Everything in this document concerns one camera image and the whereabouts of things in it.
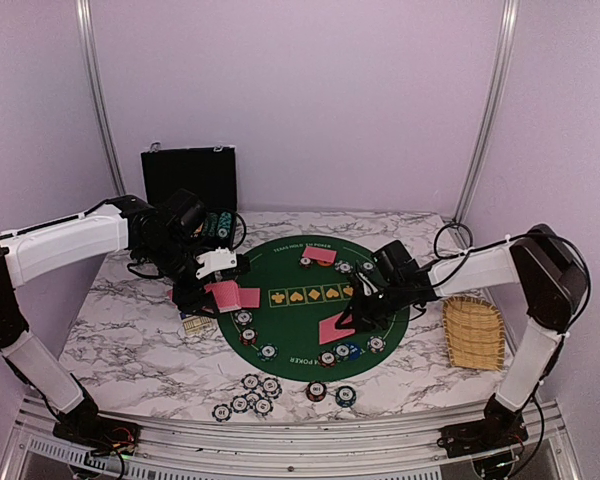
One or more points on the green chip row in case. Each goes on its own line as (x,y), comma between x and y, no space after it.
(210,226)

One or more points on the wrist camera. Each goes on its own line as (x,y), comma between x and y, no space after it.
(362,285)
(214,261)

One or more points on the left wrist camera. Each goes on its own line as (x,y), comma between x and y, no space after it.
(214,261)

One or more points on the teal chip stack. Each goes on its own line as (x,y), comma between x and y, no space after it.
(345,396)

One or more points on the black poker chip case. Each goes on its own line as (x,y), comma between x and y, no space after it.
(208,172)

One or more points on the left aluminium frame post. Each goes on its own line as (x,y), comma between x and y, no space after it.
(89,50)

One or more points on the aluminium frame post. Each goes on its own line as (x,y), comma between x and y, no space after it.
(89,50)
(495,93)

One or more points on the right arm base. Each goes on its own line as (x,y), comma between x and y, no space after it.
(471,438)

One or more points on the teal chip row in case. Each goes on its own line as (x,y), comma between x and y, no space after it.
(224,225)

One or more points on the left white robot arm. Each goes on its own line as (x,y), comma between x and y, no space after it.
(161,235)

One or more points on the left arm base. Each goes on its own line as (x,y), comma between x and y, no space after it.
(104,435)

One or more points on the blue small blind button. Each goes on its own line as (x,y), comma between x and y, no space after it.
(352,351)

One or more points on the scattered blue ten chip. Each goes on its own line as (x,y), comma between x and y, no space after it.
(240,404)
(252,397)
(222,412)
(250,381)
(263,406)

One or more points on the red playing card deck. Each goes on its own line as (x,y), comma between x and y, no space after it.
(226,295)

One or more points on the brown chip stack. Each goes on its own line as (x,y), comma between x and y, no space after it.
(316,391)

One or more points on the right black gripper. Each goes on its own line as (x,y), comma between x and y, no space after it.
(362,320)

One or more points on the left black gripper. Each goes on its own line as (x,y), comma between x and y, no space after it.
(188,299)

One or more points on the woven bamboo mat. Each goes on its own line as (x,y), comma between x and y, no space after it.
(474,333)

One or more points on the blue chips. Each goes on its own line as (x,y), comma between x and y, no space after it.
(242,317)
(343,267)
(376,344)

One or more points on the round green poker mat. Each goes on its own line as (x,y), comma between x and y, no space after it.
(294,300)

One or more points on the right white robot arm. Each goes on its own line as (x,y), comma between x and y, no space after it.
(551,271)

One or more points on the right aluminium frame post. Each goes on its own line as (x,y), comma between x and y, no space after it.
(495,93)

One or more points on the gold blue card box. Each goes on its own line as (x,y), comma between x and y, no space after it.
(195,324)

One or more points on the front aluminium rail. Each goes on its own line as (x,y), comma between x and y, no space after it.
(391,447)

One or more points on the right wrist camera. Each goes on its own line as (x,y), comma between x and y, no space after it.
(362,285)

